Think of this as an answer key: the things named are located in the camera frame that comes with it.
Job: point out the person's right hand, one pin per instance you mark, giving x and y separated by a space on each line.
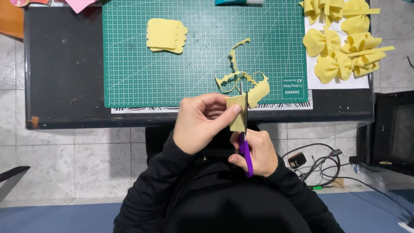
262 152

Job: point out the person's left hand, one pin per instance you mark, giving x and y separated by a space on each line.
194 123

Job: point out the yellow foam piece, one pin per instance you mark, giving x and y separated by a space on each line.
238 119

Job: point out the black power adapter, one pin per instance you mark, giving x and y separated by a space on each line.
297 160

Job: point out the green cutting mat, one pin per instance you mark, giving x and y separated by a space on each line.
200 64

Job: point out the curly yellow foam offcut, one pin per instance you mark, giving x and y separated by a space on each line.
260 92

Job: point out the person's black hoodie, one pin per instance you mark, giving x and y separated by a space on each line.
226 200

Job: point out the green plug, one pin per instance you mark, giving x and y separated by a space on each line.
316 187

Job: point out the jagged yellow foam strip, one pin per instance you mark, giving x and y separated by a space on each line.
233 61

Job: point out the stack of scalloped yellow foam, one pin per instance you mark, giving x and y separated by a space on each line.
165 35

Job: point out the white paper sheet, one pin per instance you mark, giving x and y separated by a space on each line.
336 84

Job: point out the pile of yellow foam bows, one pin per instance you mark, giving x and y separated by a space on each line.
326 42

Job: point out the teal glue tube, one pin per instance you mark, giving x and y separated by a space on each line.
237 1

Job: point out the black cabinet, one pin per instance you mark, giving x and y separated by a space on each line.
393 129

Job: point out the pink paper sheet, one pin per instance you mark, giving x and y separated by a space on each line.
79 5

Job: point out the blue floor mat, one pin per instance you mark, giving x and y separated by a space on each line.
48 216

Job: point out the black flat object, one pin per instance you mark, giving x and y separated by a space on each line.
11 174

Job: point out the colourful craft item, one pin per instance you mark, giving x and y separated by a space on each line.
29 2

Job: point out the orange wooden furniture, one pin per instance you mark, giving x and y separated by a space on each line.
9 19

